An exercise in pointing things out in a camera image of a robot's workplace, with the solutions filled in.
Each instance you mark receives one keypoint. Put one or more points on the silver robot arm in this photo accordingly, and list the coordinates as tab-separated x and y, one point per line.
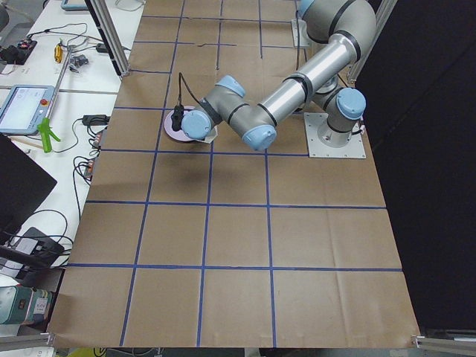
318	16
347	29

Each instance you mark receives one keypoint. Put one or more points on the black power adapter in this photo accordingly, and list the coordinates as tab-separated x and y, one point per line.
95	120

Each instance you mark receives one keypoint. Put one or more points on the green plastic clamp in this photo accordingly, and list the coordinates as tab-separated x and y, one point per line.
46	135

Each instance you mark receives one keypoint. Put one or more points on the long metal rod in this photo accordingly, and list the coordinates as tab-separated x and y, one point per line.
64	68

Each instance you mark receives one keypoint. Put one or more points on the black monitor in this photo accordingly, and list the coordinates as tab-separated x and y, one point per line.
24	187

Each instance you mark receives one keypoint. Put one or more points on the yellow tool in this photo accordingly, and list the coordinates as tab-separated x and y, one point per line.
58	53

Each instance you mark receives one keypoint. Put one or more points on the teach pendant tablet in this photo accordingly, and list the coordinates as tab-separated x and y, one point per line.
25	108

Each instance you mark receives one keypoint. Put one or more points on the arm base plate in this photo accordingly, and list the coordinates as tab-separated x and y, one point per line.
300	36
323	142

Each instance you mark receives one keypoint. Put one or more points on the aluminium frame post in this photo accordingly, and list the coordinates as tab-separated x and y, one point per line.
105	26

